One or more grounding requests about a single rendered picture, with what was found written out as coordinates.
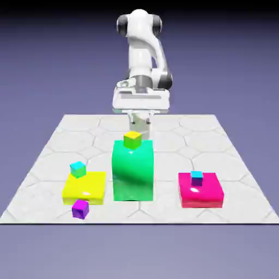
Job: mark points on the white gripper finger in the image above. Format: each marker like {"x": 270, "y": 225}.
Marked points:
{"x": 149, "y": 118}
{"x": 130, "y": 118}

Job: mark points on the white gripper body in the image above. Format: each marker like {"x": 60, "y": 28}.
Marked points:
{"x": 140, "y": 102}

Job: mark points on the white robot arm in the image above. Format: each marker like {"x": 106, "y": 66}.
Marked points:
{"x": 141, "y": 37}

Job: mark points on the small yellow cube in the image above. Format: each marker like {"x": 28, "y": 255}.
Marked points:
{"x": 132, "y": 140}

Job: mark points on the small cyan cube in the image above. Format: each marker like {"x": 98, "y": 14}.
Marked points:
{"x": 196, "y": 178}
{"x": 78, "y": 169}

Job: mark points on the small purple cube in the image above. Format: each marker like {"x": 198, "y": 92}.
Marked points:
{"x": 80, "y": 209}

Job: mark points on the large green box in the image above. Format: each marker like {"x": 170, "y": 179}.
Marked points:
{"x": 133, "y": 174}

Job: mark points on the large yellow box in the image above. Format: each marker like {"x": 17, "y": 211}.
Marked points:
{"x": 87, "y": 187}

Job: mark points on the large pink box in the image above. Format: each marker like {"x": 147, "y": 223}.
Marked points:
{"x": 202, "y": 194}

